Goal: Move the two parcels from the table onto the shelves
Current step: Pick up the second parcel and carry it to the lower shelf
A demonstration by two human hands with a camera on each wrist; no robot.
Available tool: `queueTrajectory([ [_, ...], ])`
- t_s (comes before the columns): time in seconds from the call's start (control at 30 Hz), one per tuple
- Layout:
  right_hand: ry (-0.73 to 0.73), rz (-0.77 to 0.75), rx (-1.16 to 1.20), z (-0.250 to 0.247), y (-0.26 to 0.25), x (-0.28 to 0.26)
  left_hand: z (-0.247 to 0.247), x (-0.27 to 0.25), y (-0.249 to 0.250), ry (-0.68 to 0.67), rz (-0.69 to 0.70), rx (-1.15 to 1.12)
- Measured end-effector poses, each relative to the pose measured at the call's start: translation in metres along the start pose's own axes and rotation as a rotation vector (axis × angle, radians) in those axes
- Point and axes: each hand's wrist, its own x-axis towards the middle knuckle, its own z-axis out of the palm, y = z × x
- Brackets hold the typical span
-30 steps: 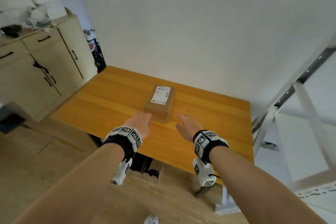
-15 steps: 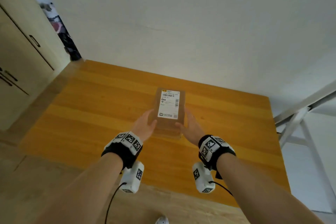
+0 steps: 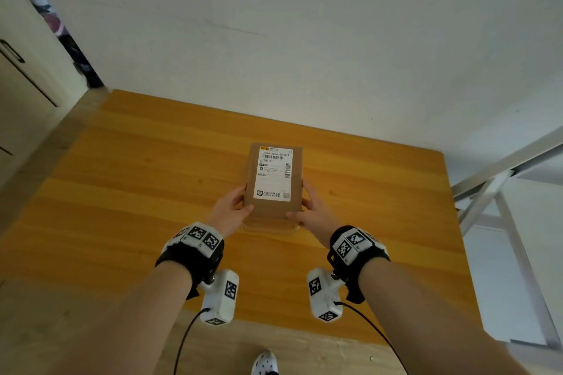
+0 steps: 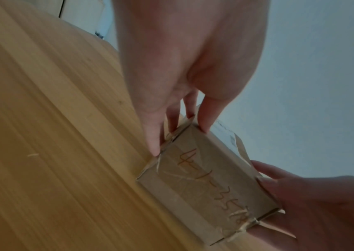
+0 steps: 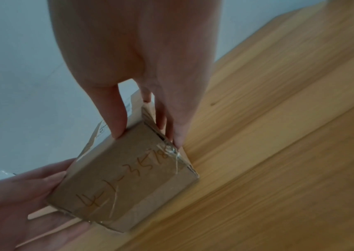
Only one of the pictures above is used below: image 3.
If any person's left hand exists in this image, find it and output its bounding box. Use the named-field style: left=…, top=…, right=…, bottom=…
left=206, top=185, right=255, bottom=238

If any person's right hand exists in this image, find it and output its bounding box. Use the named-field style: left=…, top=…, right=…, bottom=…
left=286, top=181, right=344, bottom=249

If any brown cardboard box with label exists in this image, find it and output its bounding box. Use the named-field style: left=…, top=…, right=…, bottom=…
left=242, top=143, right=305, bottom=230

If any person's left forearm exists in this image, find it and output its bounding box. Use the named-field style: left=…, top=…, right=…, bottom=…
left=55, top=261, right=195, bottom=375

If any person's right forearm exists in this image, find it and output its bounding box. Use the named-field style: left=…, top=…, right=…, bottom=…
left=357, top=256, right=535, bottom=375

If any white perforated shoe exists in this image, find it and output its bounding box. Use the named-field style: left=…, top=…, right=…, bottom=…
left=251, top=350, right=281, bottom=375

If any pile of dark clothes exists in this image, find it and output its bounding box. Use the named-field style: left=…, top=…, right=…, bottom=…
left=8, top=0, right=105, bottom=89

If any white cabinet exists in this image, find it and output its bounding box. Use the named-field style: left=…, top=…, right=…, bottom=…
left=0, top=0, right=87, bottom=188

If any black wrist strap with markers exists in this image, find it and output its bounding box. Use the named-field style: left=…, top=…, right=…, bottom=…
left=154, top=222, right=225, bottom=301
left=326, top=225, right=391, bottom=304

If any white wrist camera with marker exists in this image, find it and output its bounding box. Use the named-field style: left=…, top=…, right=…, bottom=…
left=200, top=269, right=240, bottom=327
left=306, top=267, right=344, bottom=324

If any black camera cable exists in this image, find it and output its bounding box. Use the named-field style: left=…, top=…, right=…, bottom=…
left=336, top=301, right=410, bottom=375
left=172, top=307, right=211, bottom=375

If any white metal frame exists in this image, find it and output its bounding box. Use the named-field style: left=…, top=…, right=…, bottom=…
left=450, top=124, right=563, bottom=350

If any black cabinet handle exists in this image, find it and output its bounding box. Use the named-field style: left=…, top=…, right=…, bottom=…
left=0, top=39, right=26, bottom=64

